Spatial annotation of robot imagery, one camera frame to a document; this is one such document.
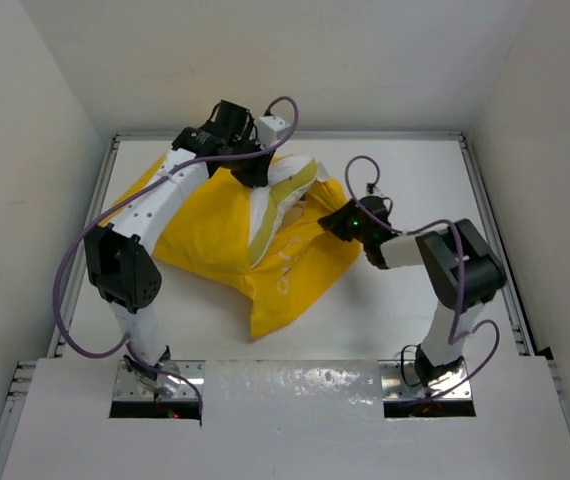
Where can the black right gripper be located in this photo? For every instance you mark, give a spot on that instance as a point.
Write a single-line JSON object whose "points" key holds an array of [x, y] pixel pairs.
{"points": [[336, 221]]}

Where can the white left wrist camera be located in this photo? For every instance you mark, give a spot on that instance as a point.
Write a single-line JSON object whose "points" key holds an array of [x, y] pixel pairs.
{"points": [[270, 130]]}

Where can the yellow pillowcase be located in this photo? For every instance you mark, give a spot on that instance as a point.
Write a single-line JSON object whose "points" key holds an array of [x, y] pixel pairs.
{"points": [[208, 236]]}

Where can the white pillow yellow border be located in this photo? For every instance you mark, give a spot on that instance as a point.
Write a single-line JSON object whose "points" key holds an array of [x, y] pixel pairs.
{"points": [[288, 180]]}

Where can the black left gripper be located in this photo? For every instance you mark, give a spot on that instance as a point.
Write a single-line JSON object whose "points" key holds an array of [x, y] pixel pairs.
{"points": [[255, 176]]}

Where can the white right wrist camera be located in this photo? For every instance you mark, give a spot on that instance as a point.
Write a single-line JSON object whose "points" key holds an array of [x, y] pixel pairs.
{"points": [[374, 190]]}

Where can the white front cover board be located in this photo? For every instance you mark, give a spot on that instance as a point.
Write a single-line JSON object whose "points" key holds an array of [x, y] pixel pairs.
{"points": [[290, 420]]}

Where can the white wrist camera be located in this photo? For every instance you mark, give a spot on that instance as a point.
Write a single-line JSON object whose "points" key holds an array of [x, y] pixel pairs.
{"points": [[374, 190], [270, 130]]}

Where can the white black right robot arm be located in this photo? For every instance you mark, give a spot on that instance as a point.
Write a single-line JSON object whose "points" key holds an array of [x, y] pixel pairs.
{"points": [[464, 272]]}

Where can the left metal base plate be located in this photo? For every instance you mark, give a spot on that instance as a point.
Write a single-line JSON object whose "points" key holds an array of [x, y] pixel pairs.
{"points": [[133, 386]]}

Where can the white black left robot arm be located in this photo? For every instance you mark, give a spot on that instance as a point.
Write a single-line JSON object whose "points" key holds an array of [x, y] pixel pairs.
{"points": [[119, 254]]}

